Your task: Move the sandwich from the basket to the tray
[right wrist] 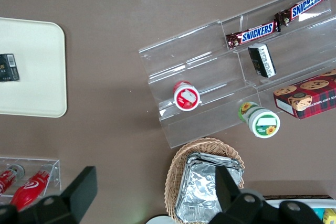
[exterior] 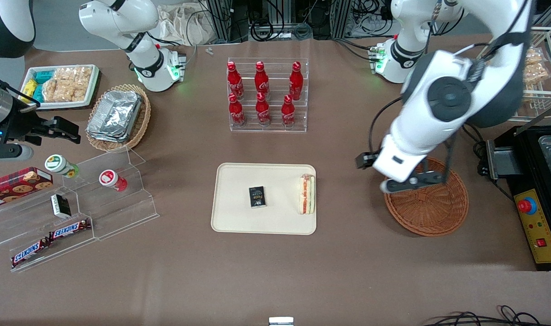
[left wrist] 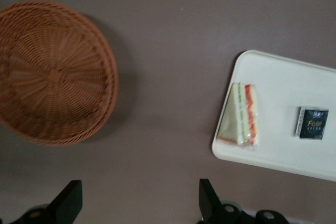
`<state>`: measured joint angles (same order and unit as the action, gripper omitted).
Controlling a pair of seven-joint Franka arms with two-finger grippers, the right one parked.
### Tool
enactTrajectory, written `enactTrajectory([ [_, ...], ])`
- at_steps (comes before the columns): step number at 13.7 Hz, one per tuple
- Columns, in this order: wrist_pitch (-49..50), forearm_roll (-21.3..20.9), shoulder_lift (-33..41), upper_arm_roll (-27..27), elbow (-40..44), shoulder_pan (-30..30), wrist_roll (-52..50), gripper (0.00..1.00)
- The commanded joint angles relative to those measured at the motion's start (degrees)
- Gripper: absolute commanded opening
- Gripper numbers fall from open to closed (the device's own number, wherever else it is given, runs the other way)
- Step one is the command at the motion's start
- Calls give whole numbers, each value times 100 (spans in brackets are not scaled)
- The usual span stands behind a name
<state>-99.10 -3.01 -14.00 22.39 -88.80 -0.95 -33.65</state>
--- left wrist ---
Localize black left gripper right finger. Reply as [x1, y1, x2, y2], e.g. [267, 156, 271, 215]
[198, 178, 224, 224]

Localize small black snack packet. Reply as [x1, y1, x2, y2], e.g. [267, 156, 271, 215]
[293, 106, 330, 140]

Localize cream plastic tray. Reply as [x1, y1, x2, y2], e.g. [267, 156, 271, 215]
[211, 49, 336, 190]

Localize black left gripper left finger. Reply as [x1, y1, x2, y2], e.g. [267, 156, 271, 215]
[46, 179, 83, 224]

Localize triangular sandwich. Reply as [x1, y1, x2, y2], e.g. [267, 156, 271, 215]
[216, 82, 261, 151]

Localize brown round wicker basket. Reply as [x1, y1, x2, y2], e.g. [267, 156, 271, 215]
[0, 0, 120, 147]

